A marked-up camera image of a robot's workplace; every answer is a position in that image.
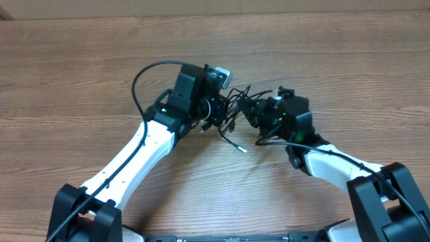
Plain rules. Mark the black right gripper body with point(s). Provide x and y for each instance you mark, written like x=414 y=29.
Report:
x=269 y=117

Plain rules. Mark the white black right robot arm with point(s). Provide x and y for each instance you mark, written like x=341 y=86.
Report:
x=386 y=201

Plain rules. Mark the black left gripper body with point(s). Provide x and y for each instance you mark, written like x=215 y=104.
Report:
x=212 y=110

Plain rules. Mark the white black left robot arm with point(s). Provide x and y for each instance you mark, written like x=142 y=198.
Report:
x=93 y=211

